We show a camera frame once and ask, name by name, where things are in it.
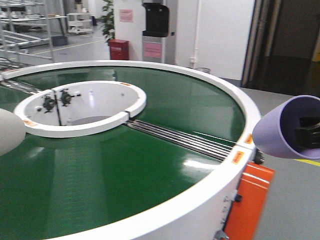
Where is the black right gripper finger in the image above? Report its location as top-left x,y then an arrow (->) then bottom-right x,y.
294,117 -> 320,149

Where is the lavender purple cup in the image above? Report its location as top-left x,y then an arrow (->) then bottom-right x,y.
252,95 -> 320,161

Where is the cream white cup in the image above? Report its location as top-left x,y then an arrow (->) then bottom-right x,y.
0,108 -> 26,156

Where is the steel conveyor rollers right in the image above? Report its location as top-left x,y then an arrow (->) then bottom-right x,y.
125,119 -> 234,162

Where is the orange conveyor motor cover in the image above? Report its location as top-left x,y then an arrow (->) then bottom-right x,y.
224,162 -> 276,240

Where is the white outer conveyor rim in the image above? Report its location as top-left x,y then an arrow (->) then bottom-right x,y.
0,60 -> 260,240

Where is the grey water dispenser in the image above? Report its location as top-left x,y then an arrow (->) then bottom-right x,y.
142,0 -> 170,63

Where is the red fire extinguisher cabinet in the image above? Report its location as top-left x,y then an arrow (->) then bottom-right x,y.
108,39 -> 129,60

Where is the green potted plant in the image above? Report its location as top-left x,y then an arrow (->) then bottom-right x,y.
100,0 -> 115,43

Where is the white rolling cart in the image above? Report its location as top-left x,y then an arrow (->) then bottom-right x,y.
66,12 -> 93,35

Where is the metal roller rack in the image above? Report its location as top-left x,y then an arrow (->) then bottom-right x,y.
0,0 -> 55,64

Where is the wire mesh waste bin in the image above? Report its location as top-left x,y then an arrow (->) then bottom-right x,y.
195,67 -> 211,74

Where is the white inner conveyor ring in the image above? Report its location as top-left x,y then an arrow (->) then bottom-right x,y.
13,80 -> 148,139

